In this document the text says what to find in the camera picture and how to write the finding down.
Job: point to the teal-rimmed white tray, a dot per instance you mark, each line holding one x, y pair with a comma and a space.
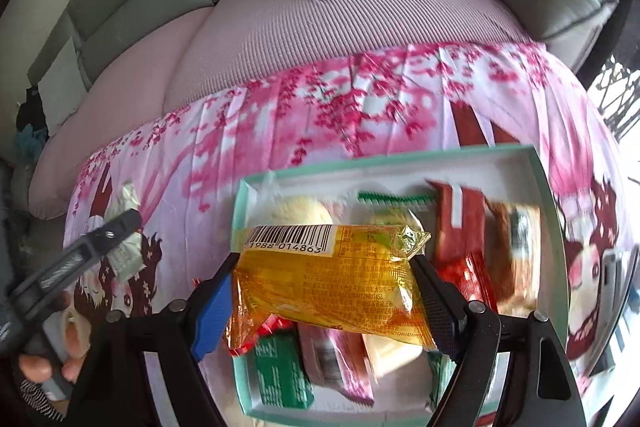
511, 173

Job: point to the large red patterned packet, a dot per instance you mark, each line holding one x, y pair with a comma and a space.
470, 276

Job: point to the pale jelly cup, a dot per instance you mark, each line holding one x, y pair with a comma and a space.
387, 355

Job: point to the person's left hand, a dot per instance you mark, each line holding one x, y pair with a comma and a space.
69, 333

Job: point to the yellow orange bread packet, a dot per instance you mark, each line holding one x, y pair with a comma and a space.
354, 278

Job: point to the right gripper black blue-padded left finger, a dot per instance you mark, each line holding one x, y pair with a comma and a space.
113, 387

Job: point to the pink ribbed seat cover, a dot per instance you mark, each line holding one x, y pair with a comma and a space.
218, 47

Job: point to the dark red wrapped snack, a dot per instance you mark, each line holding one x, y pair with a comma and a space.
460, 221

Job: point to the small red snack packet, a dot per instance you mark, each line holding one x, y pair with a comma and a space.
271, 326

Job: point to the small green white packet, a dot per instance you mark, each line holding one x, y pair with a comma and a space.
376, 208

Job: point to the clear-wrapped pale round cake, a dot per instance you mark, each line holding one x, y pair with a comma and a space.
274, 208

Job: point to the green silver barcode packet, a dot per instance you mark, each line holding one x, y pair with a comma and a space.
442, 368

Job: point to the cream yellow pastry packet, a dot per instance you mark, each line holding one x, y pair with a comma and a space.
515, 259

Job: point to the black metal rack outside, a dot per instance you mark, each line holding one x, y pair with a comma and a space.
615, 92

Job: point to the pink cartoon print cloth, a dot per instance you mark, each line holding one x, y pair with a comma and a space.
186, 165

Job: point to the pink barcode snack packet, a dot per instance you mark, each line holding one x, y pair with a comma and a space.
337, 360

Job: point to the dark green snack packet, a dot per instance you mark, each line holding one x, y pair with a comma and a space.
282, 381

